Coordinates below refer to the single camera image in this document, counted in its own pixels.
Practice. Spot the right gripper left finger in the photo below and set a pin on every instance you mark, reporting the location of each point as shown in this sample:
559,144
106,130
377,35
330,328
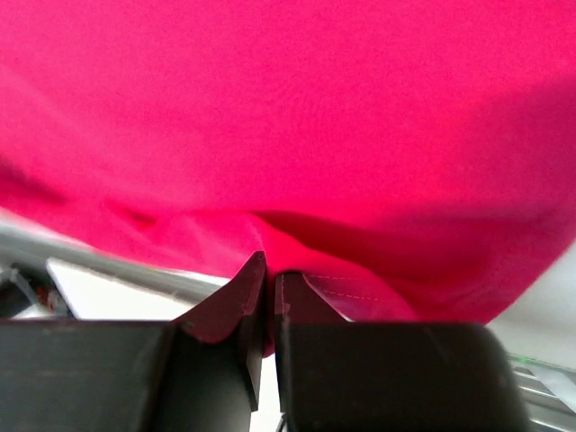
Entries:
199,372

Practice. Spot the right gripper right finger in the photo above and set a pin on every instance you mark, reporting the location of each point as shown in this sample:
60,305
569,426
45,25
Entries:
339,375

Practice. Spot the magenta t shirt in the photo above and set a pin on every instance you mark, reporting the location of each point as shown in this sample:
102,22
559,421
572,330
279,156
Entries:
414,159

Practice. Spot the aluminium rail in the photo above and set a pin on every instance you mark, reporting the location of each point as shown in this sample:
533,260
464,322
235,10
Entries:
548,381

